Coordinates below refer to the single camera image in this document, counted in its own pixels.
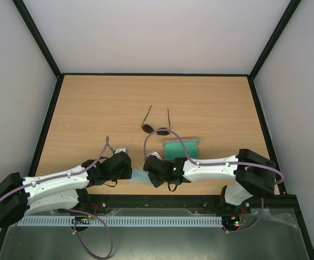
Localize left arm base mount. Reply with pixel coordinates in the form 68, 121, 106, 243
55, 193, 107, 215

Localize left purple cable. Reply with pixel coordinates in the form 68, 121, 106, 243
0, 136, 114, 258

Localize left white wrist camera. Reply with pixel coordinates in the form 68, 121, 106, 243
114, 147, 128, 154

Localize purple cable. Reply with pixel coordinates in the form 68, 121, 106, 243
0, 136, 114, 258
143, 130, 285, 234

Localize grey glasses case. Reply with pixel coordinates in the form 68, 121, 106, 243
164, 138, 199, 160

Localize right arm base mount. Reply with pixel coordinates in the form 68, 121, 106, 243
202, 195, 251, 216

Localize black aluminium frame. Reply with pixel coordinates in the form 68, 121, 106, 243
0, 1, 314, 248

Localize dark round sunglasses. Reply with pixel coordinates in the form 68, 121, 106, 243
141, 105, 172, 136

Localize light blue slotted cable duct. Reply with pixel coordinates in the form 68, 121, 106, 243
17, 216, 223, 228

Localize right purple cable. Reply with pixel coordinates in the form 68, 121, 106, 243
143, 130, 285, 234

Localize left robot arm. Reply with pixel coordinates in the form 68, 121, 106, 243
0, 152, 132, 228

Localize light blue cleaning cloth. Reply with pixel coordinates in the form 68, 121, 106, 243
128, 169, 151, 184

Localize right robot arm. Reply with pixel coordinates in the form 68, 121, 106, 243
143, 149, 276, 212

